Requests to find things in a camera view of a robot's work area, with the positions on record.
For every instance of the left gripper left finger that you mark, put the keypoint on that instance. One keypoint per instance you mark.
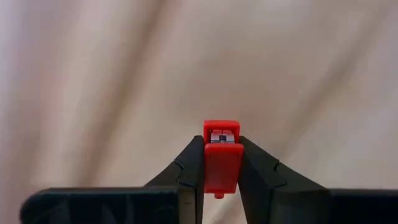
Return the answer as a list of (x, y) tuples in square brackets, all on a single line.
[(124, 205)]

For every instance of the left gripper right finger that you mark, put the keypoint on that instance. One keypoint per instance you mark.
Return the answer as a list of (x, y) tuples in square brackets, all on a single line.
[(295, 205)]

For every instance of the small red stapler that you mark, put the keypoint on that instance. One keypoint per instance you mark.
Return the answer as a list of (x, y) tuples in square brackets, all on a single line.
[(223, 168)]

